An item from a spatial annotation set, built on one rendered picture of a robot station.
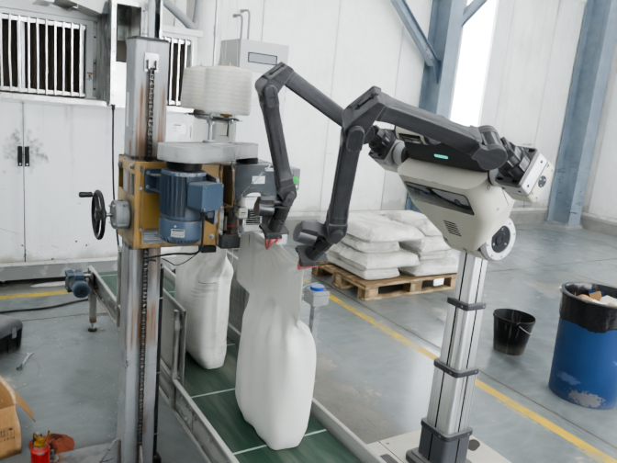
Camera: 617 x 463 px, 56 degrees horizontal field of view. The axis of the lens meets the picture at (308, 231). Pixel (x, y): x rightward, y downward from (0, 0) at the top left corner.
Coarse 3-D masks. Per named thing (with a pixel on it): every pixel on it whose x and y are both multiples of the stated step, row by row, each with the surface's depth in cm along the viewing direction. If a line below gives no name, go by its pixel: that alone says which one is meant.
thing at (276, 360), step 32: (256, 256) 223; (288, 256) 198; (256, 288) 224; (288, 288) 199; (256, 320) 211; (288, 320) 198; (256, 352) 207; (288, 352) 194; (256, 384) 208; (288, 384) 196; (256, 416) 209; (288, 416) 199
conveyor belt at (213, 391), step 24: (168, 288) 361; (192, 360) 267; (192, 384) 245; (216, 384) 247; (216, 408) 228; (240, 432) 213; (312, 432) 218; (240, 456) 199; (264, 456) 200; (288, 456) 202; (312, 456) 203; (336, 456) 204
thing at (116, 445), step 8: (120, 440) 232; (80, 448) 253; (88, 448) 254; (96, 448) 254; (104, 448) 255; (112, 448) 231; (120, 448) 232; (136, 448) 230; (56, 456) 246; (64, 456) 247; (72, 456) 248; (80, 456) 248; (88, 456) 249; (96, 456) 249; (104, 456) 230; (112, 456) 232; (136, 456) 231
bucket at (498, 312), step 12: (504, 312) 424; (516, 312) 423; (504, 324) 402; (516, 324) 396; (528, 324) 397; (504, 336) 404; (516, 336) 400; (528, 336) 404; (504, 348) 406; (516, 348) 404
